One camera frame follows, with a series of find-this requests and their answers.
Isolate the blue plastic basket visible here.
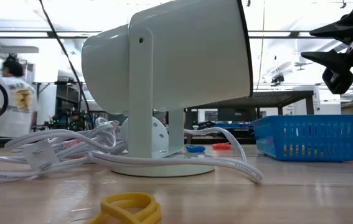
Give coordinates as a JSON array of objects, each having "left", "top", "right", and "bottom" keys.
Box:
[{"left": 250, "top": 114, "right": 353, "bottom": 162}]

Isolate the white spotlight lamp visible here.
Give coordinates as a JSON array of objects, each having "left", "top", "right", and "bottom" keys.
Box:
[{"left": 81, "top": 0, "right": 255, "bottom": 178}]

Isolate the white cabinet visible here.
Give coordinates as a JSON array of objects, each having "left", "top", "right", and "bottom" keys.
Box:
[{"left": 293, "top": 85, "right": 322, "bottom": 116}]

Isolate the grey perforated metal stand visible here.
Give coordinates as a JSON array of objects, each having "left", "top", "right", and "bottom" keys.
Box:
[{"left": 184, "top": 90, "right": 316, "bottom": 119}]

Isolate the red coil wristband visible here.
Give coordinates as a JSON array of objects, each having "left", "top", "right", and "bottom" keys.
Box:
[{"left": 212, "top": 142, "right": 232, "bottom": 150}]

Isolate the blue coil wristband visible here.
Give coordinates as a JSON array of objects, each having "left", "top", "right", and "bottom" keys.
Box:
[{"left": 184, "top": 144, "right": 207, "bottom": 153}]

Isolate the dark background workbench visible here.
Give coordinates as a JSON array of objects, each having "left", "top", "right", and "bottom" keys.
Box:
[{"left": 32, "top": 80, "right": 87, "bottom": 131}]

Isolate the person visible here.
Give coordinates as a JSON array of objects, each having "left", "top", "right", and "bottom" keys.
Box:
[{"left": 0, "top": 53, "right": 39, "bottom": 138}]

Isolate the black ceiling camera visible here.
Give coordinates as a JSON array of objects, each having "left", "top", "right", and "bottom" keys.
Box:
[{"left": 271, "top": 73, "right": 286, "bottom": 86}]

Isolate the black hanging cable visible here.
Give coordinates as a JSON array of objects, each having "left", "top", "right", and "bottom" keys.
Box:
[{"left": 38, "top": 0, "right": 92, "bottom": 125}]

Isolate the white cylindrical device with cable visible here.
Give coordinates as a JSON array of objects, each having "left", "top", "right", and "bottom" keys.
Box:
[{"left": 0, "top": 116, "right": 264, "bottom": 185}]

